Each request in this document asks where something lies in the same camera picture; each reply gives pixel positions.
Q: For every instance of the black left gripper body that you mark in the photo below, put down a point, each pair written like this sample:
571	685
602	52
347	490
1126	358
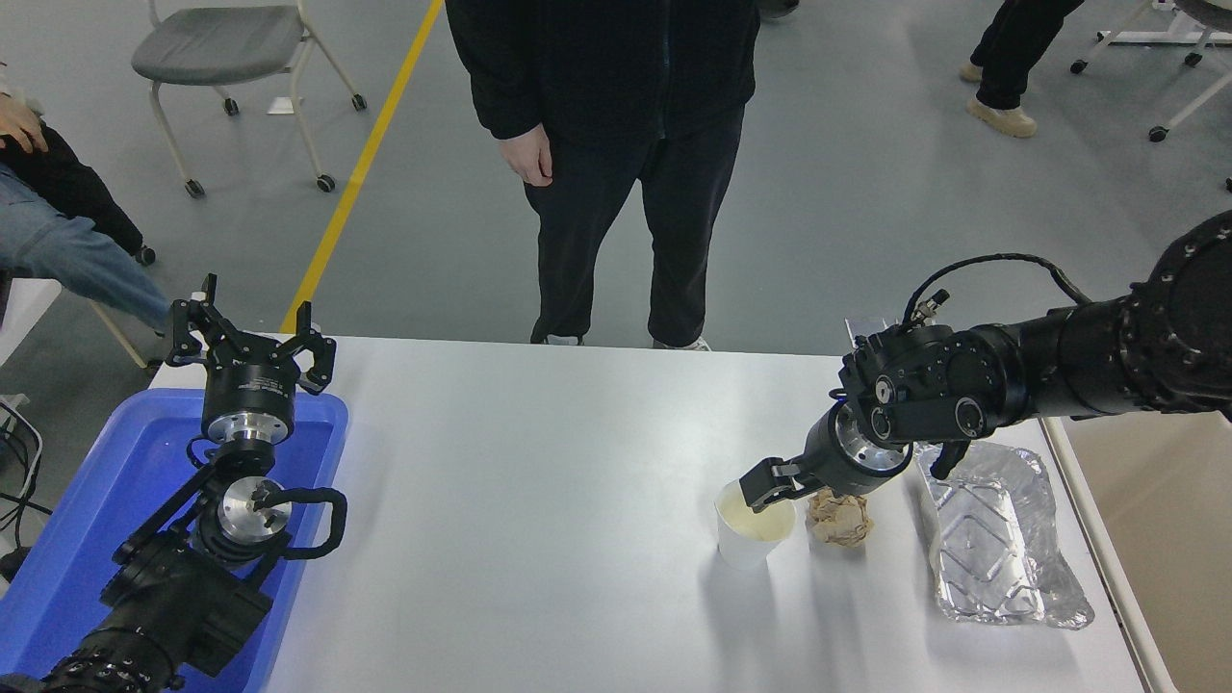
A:
248	385

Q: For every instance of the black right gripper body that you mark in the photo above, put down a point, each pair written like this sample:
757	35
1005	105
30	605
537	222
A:
823	467

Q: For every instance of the white paper cup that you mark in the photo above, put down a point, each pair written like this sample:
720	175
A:
756	547

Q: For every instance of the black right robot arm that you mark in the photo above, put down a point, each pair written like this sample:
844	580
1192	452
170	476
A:
1059	366

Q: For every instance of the person's hand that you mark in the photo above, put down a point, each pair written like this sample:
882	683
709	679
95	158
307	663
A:
24	123
531	159

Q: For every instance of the crumpled tan paper ball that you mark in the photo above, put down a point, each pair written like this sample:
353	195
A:
842	525

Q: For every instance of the grey chair with white legs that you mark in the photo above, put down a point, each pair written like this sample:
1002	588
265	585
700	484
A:
120	332

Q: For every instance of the clear floor plate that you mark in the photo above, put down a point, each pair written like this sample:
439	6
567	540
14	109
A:
864	327

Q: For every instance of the person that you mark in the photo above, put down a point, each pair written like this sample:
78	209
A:
778	7
1011	58
67	250
616	87

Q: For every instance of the crumpled silver foil tray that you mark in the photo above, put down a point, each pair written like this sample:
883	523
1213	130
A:
982	549

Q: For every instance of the black jacket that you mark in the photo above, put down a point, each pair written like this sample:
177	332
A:
77	192

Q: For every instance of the small white table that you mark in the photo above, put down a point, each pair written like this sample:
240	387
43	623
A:
24	308

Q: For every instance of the blue plastic tray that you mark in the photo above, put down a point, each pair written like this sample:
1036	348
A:
77	520

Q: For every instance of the grey seat wheeled chair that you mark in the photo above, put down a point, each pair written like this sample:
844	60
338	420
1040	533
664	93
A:
217	43

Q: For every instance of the large pale bin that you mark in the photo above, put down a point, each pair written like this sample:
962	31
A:
1155	539

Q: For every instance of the white wheeled chair base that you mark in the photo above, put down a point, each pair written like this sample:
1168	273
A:
1198	101

